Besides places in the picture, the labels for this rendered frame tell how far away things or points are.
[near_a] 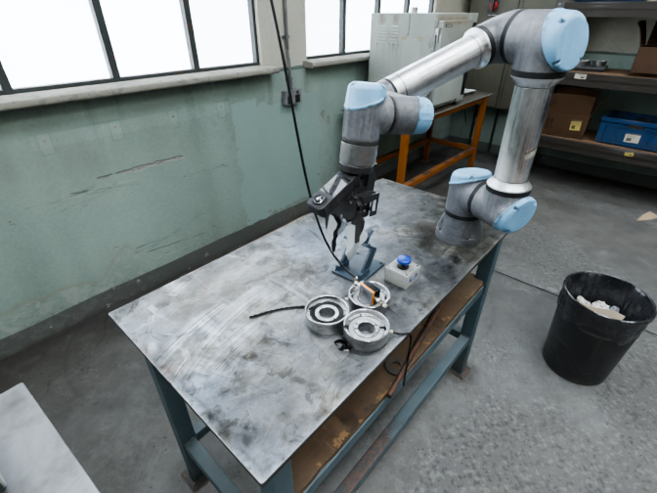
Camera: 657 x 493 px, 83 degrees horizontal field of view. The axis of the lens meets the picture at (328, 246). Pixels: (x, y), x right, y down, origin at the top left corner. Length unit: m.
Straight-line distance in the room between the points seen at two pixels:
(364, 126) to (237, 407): 0.59
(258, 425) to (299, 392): 0.10
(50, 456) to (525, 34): 1.34
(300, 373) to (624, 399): 1.65
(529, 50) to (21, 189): 1.98
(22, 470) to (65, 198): 1.41
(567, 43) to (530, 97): 0.12
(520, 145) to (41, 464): 1.27
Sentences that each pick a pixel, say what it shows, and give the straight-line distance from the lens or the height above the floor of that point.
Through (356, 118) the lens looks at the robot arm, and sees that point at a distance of 0.74.
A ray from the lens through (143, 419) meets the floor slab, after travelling 1.88.
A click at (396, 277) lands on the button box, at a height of 0.83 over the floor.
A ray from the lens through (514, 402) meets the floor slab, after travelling 1.94.
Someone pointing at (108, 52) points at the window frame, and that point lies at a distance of 2.21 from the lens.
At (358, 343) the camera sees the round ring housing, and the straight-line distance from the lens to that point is 0.84.
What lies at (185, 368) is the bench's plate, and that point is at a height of 0.80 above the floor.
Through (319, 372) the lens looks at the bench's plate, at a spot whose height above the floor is 0.80.
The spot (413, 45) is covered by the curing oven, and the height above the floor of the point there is 1.24.
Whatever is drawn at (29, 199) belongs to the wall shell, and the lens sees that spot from 2.15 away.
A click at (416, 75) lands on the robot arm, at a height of 1.32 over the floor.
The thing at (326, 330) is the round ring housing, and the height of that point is 0.82.
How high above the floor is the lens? 1.44
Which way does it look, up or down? 32 degrees down
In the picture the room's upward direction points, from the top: straight up
